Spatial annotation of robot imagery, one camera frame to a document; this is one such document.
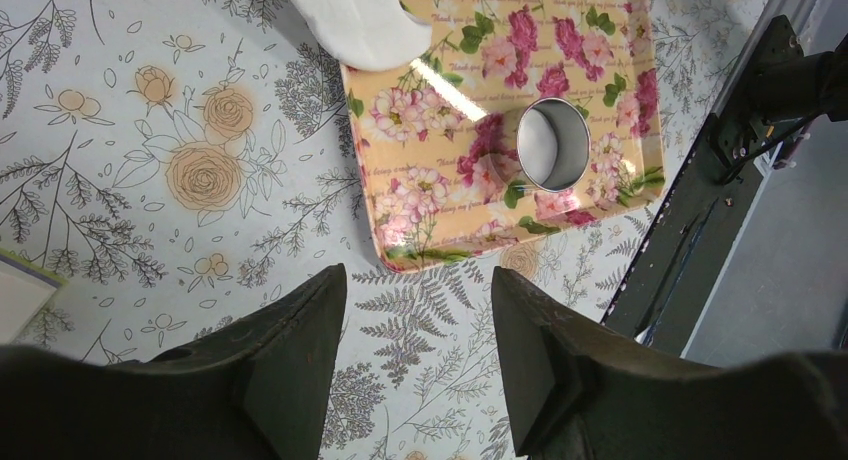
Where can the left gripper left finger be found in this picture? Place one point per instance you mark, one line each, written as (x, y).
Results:
(257, 388)

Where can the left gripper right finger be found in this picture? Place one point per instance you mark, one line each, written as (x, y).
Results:
(574, 389)

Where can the floral cutting board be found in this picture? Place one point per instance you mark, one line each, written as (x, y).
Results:
(436, 139)

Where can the white dough ball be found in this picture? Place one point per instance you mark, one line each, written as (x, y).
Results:
(368, 35)

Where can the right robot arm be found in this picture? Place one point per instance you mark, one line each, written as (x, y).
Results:
(803, 86)

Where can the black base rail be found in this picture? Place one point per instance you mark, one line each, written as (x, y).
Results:
(666, 288)

